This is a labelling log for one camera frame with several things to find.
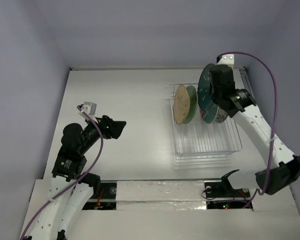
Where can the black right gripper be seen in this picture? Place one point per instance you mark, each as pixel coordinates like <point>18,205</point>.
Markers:
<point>215,83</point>

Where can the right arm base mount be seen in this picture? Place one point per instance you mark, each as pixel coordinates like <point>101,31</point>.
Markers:
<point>220,195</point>

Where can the green plate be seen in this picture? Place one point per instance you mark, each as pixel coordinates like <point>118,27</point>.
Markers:
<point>193,97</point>

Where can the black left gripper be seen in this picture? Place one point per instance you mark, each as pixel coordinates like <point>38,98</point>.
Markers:
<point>109,127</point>

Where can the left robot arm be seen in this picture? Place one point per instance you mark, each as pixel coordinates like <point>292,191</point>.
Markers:
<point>70,186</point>

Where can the white wire dish rack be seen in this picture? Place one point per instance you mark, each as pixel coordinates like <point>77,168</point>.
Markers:
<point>198,141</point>

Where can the white foam block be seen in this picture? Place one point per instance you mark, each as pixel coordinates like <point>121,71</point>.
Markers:
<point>160,195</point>

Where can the red plate with teal flower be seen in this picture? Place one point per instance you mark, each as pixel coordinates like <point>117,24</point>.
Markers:
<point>209,115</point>

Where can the white blue patterned plate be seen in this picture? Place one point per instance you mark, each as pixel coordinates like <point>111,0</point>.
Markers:
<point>221,115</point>

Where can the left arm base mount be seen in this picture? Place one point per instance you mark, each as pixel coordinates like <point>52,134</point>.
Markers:
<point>105,199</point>

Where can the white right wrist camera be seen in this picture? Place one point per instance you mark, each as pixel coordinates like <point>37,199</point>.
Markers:
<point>226,59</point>

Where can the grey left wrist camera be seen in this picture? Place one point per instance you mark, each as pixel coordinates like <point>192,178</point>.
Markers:
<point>87,109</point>

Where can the beige floral plate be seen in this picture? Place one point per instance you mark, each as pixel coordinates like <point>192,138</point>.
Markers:
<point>181,104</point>

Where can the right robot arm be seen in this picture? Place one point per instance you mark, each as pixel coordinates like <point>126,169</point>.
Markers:
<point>282,165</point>

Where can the dark teal plate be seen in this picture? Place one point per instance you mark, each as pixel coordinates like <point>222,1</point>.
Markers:
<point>203,88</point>

